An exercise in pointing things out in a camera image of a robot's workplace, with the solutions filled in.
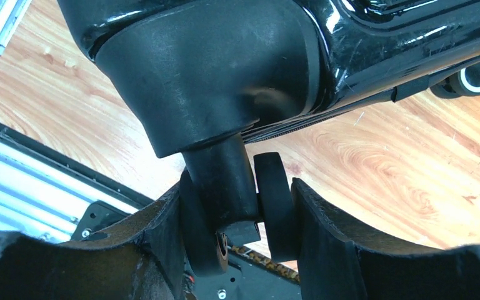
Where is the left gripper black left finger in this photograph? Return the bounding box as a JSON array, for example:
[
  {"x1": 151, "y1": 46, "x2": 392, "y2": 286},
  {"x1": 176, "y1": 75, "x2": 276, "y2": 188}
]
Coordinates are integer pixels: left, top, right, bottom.
[{"x1": 0, "y1": 186, "x2": 185, "y2": 299}]

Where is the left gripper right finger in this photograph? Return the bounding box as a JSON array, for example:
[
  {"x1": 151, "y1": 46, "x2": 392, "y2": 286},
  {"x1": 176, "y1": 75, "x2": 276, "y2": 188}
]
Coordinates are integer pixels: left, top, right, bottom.
[{"x1": 291, "y1": 178, "x2": 480, "y2": 299}]

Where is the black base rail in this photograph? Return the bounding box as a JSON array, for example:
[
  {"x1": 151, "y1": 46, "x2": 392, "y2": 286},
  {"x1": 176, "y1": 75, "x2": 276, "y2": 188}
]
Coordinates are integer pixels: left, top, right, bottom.
[{"x1": 0, "y1": 123, "x2": 301, "y2": 299}]

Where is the black white space suitcase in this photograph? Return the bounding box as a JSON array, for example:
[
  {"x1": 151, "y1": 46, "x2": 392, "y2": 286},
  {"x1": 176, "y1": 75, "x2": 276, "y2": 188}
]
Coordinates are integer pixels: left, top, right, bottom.
[{"x1": 59, "y1": 1, "x2": 480, "y2": 276}]

